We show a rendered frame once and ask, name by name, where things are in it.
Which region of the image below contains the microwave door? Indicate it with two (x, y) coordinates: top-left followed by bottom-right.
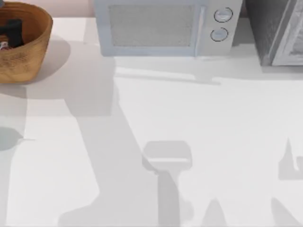
(92, 0), (205, 57)

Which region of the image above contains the round microwave knob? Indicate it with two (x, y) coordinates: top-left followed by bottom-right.
(214, 7), (234, 23)
(210, 26), (229, 43)

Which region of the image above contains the pale microwave oven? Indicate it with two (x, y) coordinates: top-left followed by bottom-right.
(91, 0), (244, 57)

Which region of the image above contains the wooden basket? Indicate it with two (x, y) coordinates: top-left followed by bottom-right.
(0, 1), (53, 84)

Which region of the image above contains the grey cabinet door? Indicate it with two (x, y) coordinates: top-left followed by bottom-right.
(271, 0), (303, 66)

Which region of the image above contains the black object in basket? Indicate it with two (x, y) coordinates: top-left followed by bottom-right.
(0, 19), (25, 48)

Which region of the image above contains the microwave door handle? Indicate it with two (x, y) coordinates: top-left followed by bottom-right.
(195, 6), (205, 57)

